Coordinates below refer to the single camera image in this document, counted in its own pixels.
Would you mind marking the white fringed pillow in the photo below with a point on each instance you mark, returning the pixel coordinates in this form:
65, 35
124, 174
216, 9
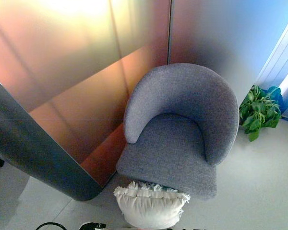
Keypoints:
148, 208

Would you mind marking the green leafy potted plant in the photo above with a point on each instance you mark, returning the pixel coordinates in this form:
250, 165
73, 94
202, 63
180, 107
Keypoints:
256, 115

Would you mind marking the dark grey rounded cabinet panel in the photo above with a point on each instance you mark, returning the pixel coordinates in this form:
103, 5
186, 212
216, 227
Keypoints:
38, 153

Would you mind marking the blue plant bag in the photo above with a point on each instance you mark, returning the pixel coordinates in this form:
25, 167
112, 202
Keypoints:
276, 94

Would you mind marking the white door frame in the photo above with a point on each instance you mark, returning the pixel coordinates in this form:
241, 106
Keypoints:
276, 48

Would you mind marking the grey fabric tub armchair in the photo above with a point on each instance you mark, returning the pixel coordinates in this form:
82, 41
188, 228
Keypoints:
168, 153

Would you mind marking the glossy copper cabinet panel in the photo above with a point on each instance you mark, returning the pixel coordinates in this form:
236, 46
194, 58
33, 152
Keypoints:
86, 107

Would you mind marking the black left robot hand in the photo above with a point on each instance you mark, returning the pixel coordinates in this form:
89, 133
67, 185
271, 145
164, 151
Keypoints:
92, 226

